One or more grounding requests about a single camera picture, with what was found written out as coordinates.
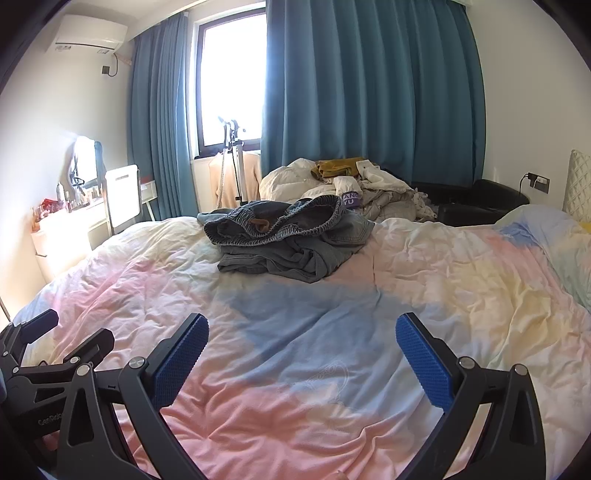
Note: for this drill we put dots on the round vanity mirror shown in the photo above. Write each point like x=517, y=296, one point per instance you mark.
x=85, y=157

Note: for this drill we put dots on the grey-blue denim jeans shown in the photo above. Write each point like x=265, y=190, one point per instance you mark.
x=295, y=258

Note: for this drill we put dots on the white garment with purple label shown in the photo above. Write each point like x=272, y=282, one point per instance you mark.
x=350, y=194

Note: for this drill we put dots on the white chair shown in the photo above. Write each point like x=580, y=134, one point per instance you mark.
x=122, y=198

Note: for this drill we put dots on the white air conditioner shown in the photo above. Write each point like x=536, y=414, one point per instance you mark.
x=87, y=32

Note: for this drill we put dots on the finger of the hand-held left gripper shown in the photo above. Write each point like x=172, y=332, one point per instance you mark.
x=90, y=345
x=32, y=325

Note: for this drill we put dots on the black leather armchair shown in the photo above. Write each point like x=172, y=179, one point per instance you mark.
x=480, y=198

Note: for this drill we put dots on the pastel pillow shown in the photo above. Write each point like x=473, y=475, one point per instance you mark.
x=549, y=244

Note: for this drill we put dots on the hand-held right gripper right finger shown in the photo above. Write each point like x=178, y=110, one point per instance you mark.
x=425, y=364

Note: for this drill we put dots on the narrow blue curtain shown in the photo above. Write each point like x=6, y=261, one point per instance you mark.
x=157, y=138

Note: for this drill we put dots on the pile of grey white clothes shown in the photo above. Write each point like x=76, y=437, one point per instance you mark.
x=392, y=189

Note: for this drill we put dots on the white quilted pillow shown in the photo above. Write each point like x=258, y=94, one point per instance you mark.
x=579, y=184

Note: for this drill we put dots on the white dressing desk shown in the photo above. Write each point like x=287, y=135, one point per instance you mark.
x=83, y=219

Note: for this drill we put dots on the pastel patchwork duvet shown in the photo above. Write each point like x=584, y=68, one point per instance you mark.
x=300, y=392

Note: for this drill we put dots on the wall socket with charger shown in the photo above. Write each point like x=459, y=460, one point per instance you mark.
x=539, y=182

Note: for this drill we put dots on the dark framed window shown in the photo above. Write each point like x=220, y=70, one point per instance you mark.
x=231, y=83

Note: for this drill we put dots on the mustard yellow garment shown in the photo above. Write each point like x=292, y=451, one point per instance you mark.
x=337, y=167

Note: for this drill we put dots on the wide blue curtain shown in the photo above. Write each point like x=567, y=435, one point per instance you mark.
x=369, y=92

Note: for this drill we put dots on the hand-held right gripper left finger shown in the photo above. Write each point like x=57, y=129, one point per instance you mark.
x=180, y=360

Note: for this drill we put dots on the beige hanging sweater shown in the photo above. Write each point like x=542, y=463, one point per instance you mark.
x=252, y=180

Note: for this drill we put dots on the group of cosmetic bottles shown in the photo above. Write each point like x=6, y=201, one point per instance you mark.
x=64, y=201

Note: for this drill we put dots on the black wall outlet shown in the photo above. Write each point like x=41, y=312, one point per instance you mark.
x=107, y=70

